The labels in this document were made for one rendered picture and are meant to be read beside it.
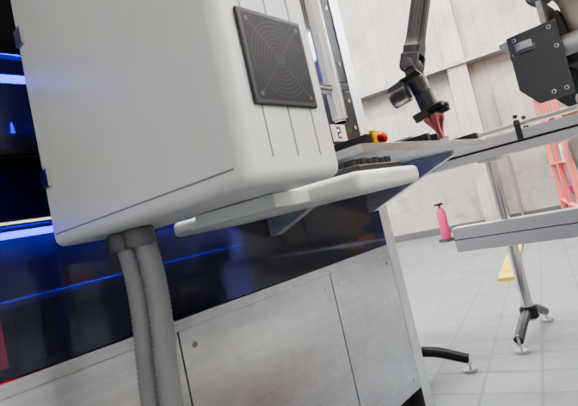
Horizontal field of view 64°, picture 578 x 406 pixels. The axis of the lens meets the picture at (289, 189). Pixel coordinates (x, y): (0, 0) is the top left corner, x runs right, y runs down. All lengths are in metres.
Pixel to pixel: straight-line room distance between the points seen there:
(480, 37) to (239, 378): 7.72
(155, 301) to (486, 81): 7.80
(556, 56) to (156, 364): 0.97
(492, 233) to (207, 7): 2.02
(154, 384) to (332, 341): 0.72
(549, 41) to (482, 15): 7.41
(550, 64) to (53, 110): 0.97
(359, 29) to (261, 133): 8.53
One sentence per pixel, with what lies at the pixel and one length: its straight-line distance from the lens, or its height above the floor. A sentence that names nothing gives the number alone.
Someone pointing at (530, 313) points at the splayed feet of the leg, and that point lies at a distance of 2.43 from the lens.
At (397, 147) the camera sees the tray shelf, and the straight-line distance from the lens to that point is 1.08.
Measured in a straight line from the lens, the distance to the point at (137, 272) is 0.80.
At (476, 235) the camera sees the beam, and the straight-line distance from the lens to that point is 2.42.
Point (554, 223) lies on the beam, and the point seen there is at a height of 0.50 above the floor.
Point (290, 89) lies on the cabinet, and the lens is 0.58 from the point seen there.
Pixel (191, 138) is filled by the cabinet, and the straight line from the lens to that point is 0.56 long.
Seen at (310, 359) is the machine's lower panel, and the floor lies 0.38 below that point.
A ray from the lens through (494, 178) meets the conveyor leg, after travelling 2.38.
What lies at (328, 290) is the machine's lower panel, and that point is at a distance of 1.42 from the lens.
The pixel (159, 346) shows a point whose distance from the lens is 0.78.
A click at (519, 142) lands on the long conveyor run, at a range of 2.30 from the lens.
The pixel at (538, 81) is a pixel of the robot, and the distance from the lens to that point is 1.15.
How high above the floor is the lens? 0.75
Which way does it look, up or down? 4 degrees up
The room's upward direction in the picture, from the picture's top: 13 degrees counter-clockwise
